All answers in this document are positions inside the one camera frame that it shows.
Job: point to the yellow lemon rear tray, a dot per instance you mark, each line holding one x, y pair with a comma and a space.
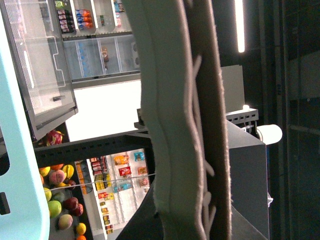
81, 229

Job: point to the large light blue basket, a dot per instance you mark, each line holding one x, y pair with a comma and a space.
27, 216

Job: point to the red apple rear tray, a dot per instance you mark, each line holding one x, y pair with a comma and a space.
70, 203

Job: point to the dragon fruit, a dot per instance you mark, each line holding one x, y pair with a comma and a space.
54, 137

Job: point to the black shelf post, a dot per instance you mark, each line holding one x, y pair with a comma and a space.
93, 147

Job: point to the peach rear tray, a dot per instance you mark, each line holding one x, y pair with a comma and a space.
65, 222

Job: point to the grey basket handle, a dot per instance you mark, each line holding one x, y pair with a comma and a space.
183, 108

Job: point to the white paper roll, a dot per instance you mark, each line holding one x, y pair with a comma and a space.
269, 134

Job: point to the orange rear tray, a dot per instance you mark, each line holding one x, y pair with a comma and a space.
81, 237

